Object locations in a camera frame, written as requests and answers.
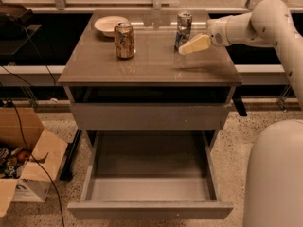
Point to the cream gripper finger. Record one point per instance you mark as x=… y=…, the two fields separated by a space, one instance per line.
x=198 y=43

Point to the dark object on left shelf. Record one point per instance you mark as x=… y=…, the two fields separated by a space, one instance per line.
x=16 y=28

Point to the gold patterned soda can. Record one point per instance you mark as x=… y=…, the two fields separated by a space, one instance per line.
x=124 y=39

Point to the open cardboard box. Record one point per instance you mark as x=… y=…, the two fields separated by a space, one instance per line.
x=21 y=128

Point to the open grey middle drawer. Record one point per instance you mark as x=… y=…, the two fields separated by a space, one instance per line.
x=150 y=175

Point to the grey drawer cabinet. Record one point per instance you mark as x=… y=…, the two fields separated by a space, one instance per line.
x=156 y=89

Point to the silver blue redbull can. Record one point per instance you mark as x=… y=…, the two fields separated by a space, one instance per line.
x=184 y=20

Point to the white ceramic bowl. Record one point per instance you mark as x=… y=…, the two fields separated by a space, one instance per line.
x=109 y=25

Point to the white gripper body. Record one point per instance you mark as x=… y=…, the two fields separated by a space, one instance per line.
x=218 y=32

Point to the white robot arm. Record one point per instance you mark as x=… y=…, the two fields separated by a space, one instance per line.
x=274 y=178

